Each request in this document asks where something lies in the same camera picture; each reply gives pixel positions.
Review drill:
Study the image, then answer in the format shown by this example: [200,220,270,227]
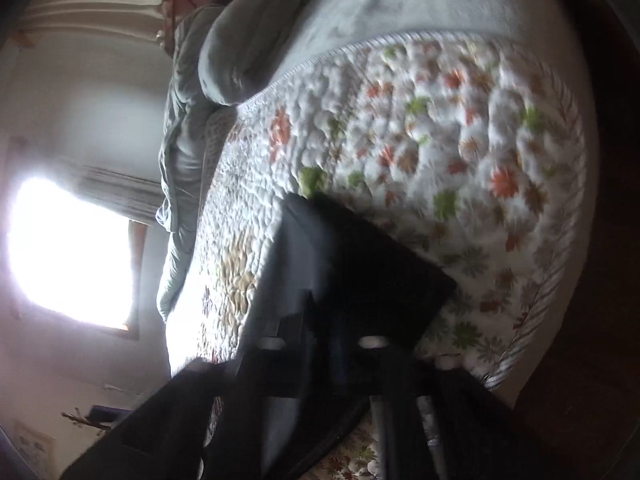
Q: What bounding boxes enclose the grey fleece blanket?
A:
[199,0,556,107]

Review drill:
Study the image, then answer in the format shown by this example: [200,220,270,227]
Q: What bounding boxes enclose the black pants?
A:
[235,191,459,480]

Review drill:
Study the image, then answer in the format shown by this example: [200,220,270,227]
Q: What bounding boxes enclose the wall poster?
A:
[14,421,57,479]

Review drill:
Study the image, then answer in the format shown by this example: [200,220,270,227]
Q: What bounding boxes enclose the bright window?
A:
[6,175,147,333]

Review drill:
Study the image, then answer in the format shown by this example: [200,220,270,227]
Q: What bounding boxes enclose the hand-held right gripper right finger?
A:
[344,334,568,480]

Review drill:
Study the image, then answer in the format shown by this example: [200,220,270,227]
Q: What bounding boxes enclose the dark wall rack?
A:
[61,404,132,431]

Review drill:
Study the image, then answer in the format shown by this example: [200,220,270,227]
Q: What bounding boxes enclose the beige pleated curtain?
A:
[20,0,168,43]

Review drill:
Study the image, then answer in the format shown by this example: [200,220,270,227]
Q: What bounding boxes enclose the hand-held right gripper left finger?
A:
[62,304,317,480]

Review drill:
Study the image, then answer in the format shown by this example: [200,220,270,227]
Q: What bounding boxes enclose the floral quilted bedspread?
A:
[167,30,588,480]

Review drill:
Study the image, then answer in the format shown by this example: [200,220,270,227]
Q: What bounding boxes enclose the pale grey duvet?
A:
[155,4,227,323]

